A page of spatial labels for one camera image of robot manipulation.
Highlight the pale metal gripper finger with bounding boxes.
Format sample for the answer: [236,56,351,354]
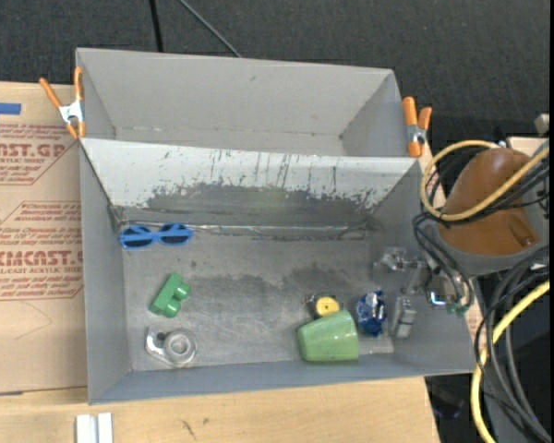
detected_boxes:
[372,245,428,281]
[390,295,418,341]

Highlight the blue shiny crumpled packet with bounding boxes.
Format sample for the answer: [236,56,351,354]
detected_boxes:
[355,289,389,338]

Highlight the yellow and black tape measure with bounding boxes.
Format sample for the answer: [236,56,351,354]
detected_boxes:
[304,293,341,320]

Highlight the light green cup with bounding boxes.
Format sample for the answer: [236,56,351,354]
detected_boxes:
[296,309,360,364]

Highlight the grey metal bin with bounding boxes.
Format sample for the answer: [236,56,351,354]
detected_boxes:
[75,47,477,405]

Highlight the green toy building block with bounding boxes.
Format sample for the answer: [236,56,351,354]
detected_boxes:
[149,272,192,318]

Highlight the blue sunglasses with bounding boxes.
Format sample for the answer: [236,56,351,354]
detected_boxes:
[118,222,195,250]

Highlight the brown cardboard board red print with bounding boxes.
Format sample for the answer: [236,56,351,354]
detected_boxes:
[0,79,90,397]

